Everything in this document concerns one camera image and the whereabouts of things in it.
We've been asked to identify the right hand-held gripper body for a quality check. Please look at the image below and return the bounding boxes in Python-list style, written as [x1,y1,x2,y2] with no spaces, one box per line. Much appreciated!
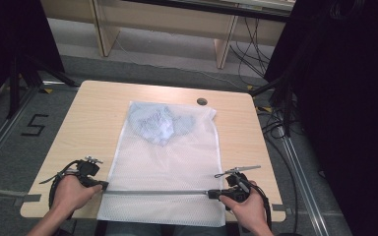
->
[214,164,262,204]

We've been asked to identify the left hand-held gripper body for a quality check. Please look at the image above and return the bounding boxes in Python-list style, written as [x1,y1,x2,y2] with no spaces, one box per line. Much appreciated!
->
[75,155,104,188]

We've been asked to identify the white mesh laundry bag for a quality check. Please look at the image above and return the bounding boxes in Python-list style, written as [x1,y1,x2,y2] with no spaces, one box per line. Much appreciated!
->
[96,100,227,228]

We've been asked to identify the person's right hand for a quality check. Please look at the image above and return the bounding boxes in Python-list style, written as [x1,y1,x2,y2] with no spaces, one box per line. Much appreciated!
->
[219,181,270,227]

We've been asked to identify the person's left hand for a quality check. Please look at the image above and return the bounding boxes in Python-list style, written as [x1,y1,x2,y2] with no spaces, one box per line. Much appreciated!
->
[50,175,103,216]

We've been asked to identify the light blue crumpled cloth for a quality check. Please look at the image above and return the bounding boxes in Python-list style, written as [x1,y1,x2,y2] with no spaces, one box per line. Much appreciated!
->
[127,101,197,148]

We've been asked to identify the black metal stand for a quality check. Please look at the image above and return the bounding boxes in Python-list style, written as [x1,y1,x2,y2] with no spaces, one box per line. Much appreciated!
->
[249,65,297,139]
[5,54,81,120]

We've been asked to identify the black curtain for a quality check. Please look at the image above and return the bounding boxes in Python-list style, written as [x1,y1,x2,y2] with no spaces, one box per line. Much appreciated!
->
[0,0,65,111]
[263,0,378,236]

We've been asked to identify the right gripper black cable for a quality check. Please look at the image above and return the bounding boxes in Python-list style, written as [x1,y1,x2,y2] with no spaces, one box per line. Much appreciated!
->
[248,182,274,231]

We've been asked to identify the black floor cables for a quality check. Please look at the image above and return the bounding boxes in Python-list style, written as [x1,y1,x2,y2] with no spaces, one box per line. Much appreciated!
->
[255,106,300,234]

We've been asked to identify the metal floor rail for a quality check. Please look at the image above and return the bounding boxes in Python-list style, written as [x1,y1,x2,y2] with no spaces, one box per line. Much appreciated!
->
[0,86,44,179]
[0,186,42,205]
[275,126,330,236]

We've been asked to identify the hanging black cable bundle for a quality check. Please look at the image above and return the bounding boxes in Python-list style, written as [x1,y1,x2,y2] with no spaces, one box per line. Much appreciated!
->
[228,16,277,81]

